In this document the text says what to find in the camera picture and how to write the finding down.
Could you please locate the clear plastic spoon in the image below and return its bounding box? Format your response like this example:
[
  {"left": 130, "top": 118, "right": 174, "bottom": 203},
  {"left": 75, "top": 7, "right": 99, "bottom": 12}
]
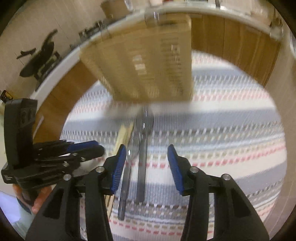
[{"left": 117, "top": 136, "right": 140, "bottom": 221}]

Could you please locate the brown rice cooker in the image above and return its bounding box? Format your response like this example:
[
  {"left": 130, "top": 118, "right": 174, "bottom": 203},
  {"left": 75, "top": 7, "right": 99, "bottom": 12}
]
[{"left": 100, "top": 0, "right": 130, "bottom": 20}]

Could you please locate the black wok with lid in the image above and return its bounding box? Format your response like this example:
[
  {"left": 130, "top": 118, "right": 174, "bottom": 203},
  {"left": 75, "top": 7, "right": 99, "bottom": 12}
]
[{"left": 17, "top": 29, "right": 61, "bottom": 80}]

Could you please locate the wooden chopstick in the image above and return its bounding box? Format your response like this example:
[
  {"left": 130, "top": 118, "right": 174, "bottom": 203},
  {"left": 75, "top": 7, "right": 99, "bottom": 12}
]
[{"left": 104, "top": 121, "right": 134, "bottom": 218}]

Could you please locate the striped woven table mat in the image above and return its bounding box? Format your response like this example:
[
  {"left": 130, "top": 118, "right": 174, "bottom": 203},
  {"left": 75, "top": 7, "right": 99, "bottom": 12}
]
[{"left": 61, "top": 52, "right": 287, "bottom": 240}]

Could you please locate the person's left hand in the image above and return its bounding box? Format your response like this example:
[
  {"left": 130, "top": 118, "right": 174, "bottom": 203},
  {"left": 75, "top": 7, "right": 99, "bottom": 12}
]
[{"left": 13, "top": 184, "right": 52, "bottom": 214}]

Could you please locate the beige plastic utensil basket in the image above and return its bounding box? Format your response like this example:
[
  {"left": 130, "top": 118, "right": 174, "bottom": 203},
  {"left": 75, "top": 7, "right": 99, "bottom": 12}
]
[{"left": 80, "top": 14, "right": 193, "bottom": 103}]

